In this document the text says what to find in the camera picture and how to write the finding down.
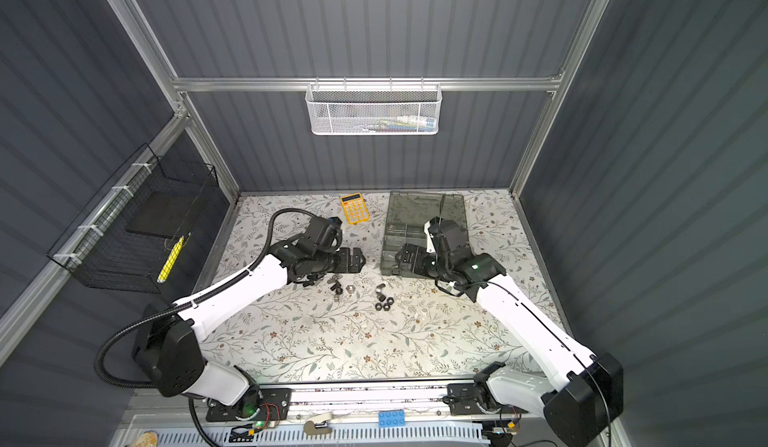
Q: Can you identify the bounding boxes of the green transparent compartment organizer box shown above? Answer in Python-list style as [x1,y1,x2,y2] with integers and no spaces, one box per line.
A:
[379,191,473,278]

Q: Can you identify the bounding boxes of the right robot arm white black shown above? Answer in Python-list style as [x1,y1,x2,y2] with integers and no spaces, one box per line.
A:
[395,217,624,446]

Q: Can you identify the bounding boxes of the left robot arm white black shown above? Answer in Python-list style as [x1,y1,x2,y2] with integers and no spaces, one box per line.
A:
[133,216,366,406]

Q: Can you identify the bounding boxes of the pile of screws and wingnuts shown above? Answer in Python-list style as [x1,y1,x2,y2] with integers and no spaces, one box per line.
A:
[299,274,353,301]

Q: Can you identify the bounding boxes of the black nuts cluster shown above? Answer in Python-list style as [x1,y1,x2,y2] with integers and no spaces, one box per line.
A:
[374,283,394,311]

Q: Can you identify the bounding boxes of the yellow calculator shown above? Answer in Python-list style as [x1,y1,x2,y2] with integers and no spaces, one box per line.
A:
[340,193,370,225]

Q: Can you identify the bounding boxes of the floral patterned table mat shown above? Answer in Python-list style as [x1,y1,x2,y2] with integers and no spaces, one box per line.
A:
[200,190,563,384]

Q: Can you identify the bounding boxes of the blue toy brick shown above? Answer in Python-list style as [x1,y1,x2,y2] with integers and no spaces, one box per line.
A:
[378,409,406,428]

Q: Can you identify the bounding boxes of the light blue oblong case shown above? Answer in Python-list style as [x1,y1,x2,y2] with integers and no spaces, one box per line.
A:
[544,402,605,425]

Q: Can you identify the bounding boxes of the black corrugated cable conduit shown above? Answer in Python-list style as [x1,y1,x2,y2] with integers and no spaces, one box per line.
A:
[94,208,325,389]

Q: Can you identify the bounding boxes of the white wire mesh basket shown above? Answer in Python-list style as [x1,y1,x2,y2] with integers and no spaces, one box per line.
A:
[305,85,443,136]

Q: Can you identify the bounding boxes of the black wire mesh basket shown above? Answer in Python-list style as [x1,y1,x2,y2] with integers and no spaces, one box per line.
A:
[48,149,227,298]

